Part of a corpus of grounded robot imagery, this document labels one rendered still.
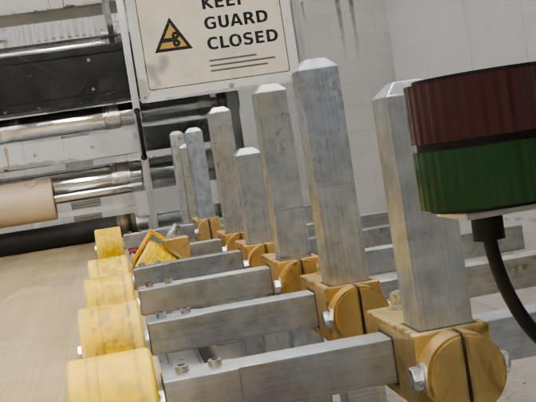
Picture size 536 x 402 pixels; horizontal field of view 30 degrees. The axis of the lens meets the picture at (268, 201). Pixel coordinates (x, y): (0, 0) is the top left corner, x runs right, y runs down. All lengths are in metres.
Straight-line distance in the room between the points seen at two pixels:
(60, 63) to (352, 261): 2.13
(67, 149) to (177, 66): 0.39
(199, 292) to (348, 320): 0.33
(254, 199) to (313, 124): 0.51
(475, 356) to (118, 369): 0.22
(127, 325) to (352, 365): 0.27
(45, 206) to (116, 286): 1.79
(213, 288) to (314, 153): 0.33
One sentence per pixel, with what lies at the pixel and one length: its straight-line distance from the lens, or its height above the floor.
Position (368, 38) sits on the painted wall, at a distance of 9.62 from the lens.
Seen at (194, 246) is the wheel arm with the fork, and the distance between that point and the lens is 1.65.
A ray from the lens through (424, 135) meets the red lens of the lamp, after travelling 0.37.
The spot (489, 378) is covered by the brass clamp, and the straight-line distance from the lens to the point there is 0.62.
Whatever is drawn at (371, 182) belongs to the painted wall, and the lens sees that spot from 9.55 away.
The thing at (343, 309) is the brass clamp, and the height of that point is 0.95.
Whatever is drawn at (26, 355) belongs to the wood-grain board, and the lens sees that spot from 1.21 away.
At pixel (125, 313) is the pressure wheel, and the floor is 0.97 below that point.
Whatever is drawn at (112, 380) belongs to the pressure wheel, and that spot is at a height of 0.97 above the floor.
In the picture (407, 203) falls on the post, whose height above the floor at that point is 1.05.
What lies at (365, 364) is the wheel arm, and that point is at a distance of 0.67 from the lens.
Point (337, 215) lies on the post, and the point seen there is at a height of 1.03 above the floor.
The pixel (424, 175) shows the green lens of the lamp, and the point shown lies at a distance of 0.37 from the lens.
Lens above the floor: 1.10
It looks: 3 degrees down
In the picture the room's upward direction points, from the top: 9 degrees counter-clockwise
